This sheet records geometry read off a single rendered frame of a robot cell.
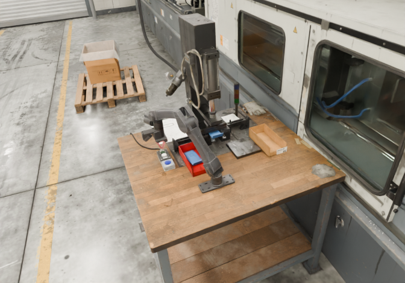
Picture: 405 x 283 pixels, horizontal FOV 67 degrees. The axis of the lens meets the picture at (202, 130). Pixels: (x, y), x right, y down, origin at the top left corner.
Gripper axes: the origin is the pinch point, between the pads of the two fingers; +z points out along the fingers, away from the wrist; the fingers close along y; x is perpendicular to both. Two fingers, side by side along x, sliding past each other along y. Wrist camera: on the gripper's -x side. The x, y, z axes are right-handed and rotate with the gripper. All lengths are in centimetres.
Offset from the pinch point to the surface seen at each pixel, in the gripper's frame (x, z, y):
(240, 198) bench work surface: 27, 6, 53
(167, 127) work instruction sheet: 12.0, 7.1, -31.3
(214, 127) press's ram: 35.0, -5.9, 2.9
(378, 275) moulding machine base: 89, 53, 98
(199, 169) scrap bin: 15.7, 6.1, 23.1
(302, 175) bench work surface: 66, 6, 53
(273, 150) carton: 64, 6, 27
